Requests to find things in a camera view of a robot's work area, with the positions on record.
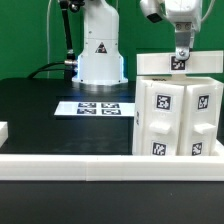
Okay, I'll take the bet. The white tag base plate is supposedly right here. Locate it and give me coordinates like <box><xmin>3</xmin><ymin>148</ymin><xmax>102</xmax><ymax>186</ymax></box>
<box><xmin>54</xmin><ymin>101</ymin><xmax>135</xmax><ymax>117</ymax></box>

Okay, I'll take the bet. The white u-shaped wall fence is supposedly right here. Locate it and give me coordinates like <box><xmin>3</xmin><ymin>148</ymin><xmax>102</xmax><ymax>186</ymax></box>
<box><xmin>0</xmin><ymin>121</ymin><xmax>224</xmax><ymax>182</ymax></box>

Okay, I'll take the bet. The white cabinet body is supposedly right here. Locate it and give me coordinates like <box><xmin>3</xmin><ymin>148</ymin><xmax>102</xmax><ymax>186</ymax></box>
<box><xmin>132</xmin><ymin>77</ymin><xmax>223</xmax><ymax>156</ymax></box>

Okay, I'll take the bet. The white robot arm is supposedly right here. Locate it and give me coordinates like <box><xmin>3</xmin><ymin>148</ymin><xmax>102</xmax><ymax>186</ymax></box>
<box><xmin>72</xmin><ymin>0</ymin><xmax>202</xmax><ymax>86</ymax></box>

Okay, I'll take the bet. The white cabinet top block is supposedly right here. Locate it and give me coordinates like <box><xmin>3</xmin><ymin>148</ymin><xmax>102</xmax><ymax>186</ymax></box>
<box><xmin>137</xmin><ymin>51</ymin><xmax>224</xmax><ymax>75</ymax></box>

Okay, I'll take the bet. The white cabinet door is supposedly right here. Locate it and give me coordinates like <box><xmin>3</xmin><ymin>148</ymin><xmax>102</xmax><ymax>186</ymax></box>
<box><xmin>142</xmin><ymin>82</ymin><xmax>184</xmax><ymax>156</ymax></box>
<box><xmin>178</xmin><ymin>82</ymin><xmax>223</xmax><ymax>156</ymax></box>

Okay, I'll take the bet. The black cable bundle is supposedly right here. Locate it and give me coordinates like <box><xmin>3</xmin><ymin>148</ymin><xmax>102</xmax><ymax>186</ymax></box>
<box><xmin>27</xmin><ymin>61</ymin><xmax>68</xmax><ymax>80</ymax></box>

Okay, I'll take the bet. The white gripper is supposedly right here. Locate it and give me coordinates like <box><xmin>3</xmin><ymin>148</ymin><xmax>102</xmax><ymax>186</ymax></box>
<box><xmin>165</xmin><ymin>0</ymin><xmax>202</xmax><ymax>61</ymax></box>

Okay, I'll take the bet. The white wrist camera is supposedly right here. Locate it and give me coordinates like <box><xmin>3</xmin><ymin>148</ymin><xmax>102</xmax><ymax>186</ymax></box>
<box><xmin>140</xmin><ymin>0</ymin><xmax>166</xmax><ymax>23</ymax></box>

